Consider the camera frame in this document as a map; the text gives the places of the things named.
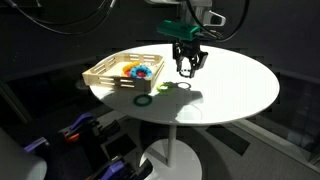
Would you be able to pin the white rounded object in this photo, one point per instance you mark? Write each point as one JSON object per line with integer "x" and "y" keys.
{"x": 16, "y": 163}

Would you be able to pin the wooden slatted tray box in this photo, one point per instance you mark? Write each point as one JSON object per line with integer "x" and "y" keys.
{"x": 133, "y": 85}

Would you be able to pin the black stand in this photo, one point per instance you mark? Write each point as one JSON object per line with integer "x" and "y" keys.
{"x": 93, "y": 146}

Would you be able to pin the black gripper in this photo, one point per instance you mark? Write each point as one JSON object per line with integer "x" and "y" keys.
{"x": 188, "y": 50}

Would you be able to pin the purple bar piece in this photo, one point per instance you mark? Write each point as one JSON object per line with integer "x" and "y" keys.
{"x": 36, "y": 144}

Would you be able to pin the white table pedestal base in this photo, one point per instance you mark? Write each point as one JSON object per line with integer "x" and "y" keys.
{"x": 171, "y": 146}

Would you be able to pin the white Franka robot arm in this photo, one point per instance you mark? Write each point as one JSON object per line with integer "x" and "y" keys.
{"x": 196, "y": 8}

